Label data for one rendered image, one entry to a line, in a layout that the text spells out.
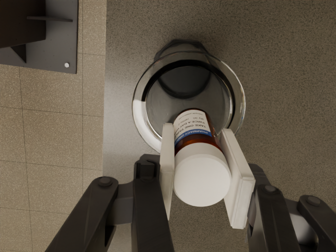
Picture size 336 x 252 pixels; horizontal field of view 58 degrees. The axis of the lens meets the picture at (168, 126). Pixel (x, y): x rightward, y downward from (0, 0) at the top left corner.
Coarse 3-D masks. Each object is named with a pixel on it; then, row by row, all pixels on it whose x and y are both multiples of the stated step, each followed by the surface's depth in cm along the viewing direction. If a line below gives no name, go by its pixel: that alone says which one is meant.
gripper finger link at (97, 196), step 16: (96, 192) 13; (112, 192) 13; (80, 208) 12; (96, 208) 12; (64, 224) 11; (80, 224) 11; (96, 224) 11; (64, 240) 10; (80, 240) 10; (96, 240) 11
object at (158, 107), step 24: (168, 48) 42; (192, 48) 37; (144, 72) 28; (216, 72) 27; (144, 96) 28; (168, 96) 47; (192, 96) 48; (216, 96) 38; (240, 96) 28; (144, 120) 29; (168, 120) 37; (216, 120) 33; (240, 120) 29
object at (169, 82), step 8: (176, 40) 46; (184, 40) 46; (192, 40) 47; (168, 72) 49; (176, 72) 49; (184, 72) 49; (192, 72) 49; (200, 72) 49; (208, 72) 49; (160, 80) 49; (168, 80) 49; (176, 80) 49; (184, 80) 49; (192, 80) 49; (200, 80) 49; (168, 88) 50; (176, 88) 50; (184, 88) 50; (192, 88) 50
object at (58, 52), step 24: (0, 0) 99; (24, 0) 115; (48, 0) 133; (72, 0) 133; (0, 24) 101; (24, 24) 117; (48, 24) 137; (72, 24) 136; (0, 48) 141; (24, 48) 140; (48, 48) 140; (72, 48) 140; (72, 72) 144
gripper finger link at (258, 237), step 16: (256, 192) 14; (272, 192) 14; (256, 208) 13; (272, 208) 13; (256, 224) 13; (272, 224) 12; (288, 224) 12; (256, 240) 12; (272, 240) 11; (288, 240) 11
